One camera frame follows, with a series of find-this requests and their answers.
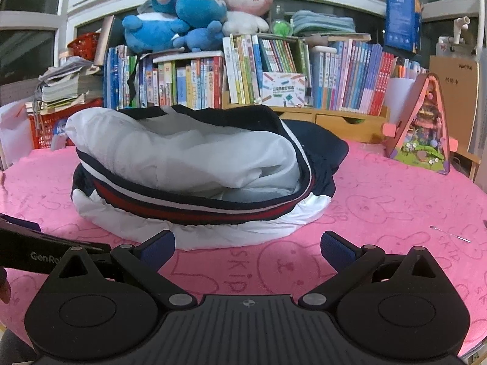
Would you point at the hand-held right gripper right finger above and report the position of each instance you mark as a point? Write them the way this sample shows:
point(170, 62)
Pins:
point(334, 246)

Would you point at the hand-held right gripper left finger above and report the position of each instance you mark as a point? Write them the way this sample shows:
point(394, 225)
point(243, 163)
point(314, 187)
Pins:
point(158, 245)

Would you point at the white and navy jacket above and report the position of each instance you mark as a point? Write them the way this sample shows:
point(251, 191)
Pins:
point(198, 167)

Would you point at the person's left hand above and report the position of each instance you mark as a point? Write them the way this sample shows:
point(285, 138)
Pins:
point(3, 287)

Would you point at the pink rabbit-print blanket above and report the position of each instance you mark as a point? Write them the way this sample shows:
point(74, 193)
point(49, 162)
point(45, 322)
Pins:
point(380, 205)

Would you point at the metal needle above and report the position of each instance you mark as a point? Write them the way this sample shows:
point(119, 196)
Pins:
point(451, 234)

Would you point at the wooden drawer organizer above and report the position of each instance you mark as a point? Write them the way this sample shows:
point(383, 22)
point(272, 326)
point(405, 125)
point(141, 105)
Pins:
point(342, 125)

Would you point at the white paper sheet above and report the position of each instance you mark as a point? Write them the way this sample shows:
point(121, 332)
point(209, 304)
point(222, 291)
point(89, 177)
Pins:
point(13, 133)

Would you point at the red plastic crate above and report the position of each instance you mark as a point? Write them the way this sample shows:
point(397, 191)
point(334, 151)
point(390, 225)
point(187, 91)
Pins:
point(45, 125)

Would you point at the pink triangular toy house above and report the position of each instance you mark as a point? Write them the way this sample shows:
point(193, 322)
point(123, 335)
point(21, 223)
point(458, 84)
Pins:
point(422, 137)

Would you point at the row of colourful books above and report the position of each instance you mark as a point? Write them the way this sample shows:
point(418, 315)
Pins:
point(190, 83)

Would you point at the white printed card box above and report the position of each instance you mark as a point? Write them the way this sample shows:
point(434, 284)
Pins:
point(283, 89)

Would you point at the white pen holder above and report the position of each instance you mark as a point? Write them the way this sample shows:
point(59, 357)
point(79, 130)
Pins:
point(403, 91)

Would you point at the stack of magazines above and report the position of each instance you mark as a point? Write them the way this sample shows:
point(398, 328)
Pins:
point(64, 83)

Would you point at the brown cardboard box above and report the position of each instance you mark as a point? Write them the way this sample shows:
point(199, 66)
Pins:
point(452, 95)

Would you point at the small blue plush toy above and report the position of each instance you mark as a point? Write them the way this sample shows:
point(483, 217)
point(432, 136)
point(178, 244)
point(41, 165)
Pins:
point(201, 36)

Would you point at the blue and white plush toy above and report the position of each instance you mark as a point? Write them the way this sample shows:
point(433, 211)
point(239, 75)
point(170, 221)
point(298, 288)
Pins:
point(150, 30)

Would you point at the folded green cloth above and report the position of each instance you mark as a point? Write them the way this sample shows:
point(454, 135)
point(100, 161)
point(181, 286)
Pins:
point(323, 22)

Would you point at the green clear bottle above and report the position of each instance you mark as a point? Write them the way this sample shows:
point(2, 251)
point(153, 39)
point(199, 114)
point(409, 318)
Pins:
point(280, 24)

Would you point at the blue cardboard box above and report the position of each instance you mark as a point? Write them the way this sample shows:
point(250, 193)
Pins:
point(401, 22)

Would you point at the blue cat plush toy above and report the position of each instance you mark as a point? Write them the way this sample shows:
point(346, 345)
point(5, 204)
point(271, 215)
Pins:
point(194, 5)

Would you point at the white pipe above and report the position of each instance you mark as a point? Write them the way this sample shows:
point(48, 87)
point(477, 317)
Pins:
point(460, 30)

